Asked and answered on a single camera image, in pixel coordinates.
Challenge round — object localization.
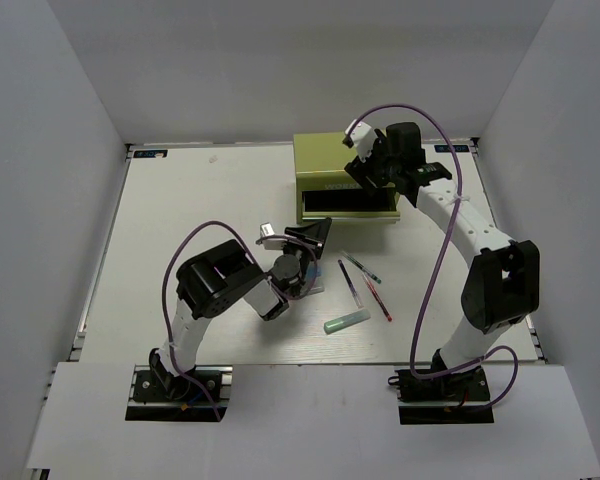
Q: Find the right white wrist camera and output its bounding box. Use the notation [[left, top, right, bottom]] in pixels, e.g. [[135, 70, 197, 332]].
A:
[[342, 120, 377, 162]]

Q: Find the blue capped tube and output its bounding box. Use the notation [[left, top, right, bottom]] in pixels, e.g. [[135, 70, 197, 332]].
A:
[[306, 265, 322, 279]]

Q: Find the red pen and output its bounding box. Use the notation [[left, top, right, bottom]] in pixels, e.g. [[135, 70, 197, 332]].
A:
[[361, 273, 393, 322]]

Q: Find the purple pen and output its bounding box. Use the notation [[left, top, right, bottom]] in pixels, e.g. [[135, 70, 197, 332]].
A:
[[337, 259, 364, 309]]

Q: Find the right blue corner label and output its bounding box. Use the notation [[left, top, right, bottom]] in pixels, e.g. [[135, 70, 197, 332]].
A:
[[434, 144, 470, 153]]

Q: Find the left blue corner label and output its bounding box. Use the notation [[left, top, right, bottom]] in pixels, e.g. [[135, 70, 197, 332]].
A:
[[133, 149, 168, 159]]

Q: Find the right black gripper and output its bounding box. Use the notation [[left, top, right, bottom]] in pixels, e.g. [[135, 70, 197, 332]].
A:
[[347, 129, 402, 195]]

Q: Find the green capped tube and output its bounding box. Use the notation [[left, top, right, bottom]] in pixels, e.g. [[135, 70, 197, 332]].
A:
[[323, 308, 371, 335]]

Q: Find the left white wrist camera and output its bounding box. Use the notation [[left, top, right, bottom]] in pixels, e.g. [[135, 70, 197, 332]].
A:
[[256, 223, 287, 251]]

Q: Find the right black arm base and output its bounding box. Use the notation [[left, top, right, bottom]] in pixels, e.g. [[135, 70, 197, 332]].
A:
[[387, 367, 494, 426]]

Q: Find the purple cable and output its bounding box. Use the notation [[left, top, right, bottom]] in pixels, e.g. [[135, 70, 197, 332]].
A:
[[161, 220, 326, 420], [352, 103, 520, 381]]

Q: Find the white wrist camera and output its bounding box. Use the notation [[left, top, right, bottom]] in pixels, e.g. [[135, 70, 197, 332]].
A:
[[342, 120, 377, 162], [256, 223, 287, 251]]

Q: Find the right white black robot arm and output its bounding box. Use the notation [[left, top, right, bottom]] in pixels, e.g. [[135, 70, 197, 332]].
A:
[[343, 121, 540, 399]]

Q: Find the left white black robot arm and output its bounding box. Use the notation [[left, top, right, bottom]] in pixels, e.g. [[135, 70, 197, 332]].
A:
[[149, 217, 332, 399]]

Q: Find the orange capped tube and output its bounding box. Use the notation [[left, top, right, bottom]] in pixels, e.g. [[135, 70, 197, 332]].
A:
[[308, 283, 325, 295]]

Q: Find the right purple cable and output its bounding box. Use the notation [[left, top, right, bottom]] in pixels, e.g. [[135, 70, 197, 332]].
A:
[[352, 103, 520, 381]]

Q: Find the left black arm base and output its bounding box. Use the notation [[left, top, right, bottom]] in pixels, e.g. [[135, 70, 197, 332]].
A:
[[125, 365, 233, 423]]

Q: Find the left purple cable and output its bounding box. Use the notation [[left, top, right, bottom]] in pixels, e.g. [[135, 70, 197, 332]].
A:
[[161, 220, 326, 420]]

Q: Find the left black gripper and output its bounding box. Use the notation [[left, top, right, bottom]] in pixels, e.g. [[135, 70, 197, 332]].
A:
[[280, 217, 331, 275]]

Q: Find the green metal drawer toolbox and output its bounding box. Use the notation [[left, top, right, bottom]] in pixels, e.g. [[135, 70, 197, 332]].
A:
[[293, 133, 400, 224]]

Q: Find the green pen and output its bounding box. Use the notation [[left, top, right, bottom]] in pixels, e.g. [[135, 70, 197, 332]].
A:
[[341, 250, 382, 285]]

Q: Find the blue corner label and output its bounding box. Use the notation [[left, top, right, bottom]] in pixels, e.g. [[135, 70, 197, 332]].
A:
[[133, 149, 168, 159], [434, 144, 470, 153]]

